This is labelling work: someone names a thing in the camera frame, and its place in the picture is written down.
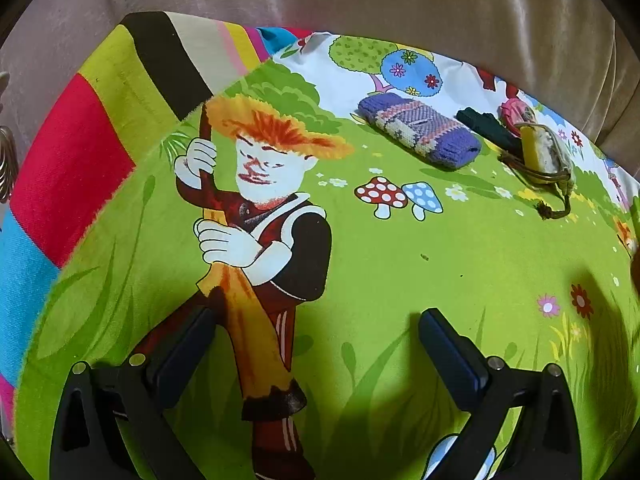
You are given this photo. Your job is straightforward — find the yellow sponge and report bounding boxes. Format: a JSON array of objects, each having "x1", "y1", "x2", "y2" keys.
[{"x1": 518, "y1": 124, "x2": 551, "y2": 172}]

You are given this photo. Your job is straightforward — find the purple knitted sock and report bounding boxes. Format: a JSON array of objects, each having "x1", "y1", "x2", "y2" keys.
[{"x1": 358, "y1": 93, "x2": 482, "y2": 170}]

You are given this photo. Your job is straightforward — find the grey herringbone drawstring pouch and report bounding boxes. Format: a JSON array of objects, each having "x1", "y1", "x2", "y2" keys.
[{"x1": 500, "y1": 122, "x2": 576, "y2": 220}]

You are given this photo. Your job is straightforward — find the white dresser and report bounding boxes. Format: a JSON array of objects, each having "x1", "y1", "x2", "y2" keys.
[{"x1": 0, "y1": 126, "x2": 20, "y2": 204}]

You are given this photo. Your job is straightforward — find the cartoon print green cloth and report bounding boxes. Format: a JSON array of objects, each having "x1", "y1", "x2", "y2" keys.
[{"x1": 1, "y1": 12, "x2": 639, "y2": 479}]

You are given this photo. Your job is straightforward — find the dark green cloth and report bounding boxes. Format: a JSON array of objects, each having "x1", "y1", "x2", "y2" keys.
[{"x1": 456, "y1": 107, "x2": 523, "y2": 157}]

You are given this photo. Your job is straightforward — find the beige pink curtain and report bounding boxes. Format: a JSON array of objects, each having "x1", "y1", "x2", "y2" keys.
[{"x1": 1, "y1": 0, "x2": 639, "y2": 174}]

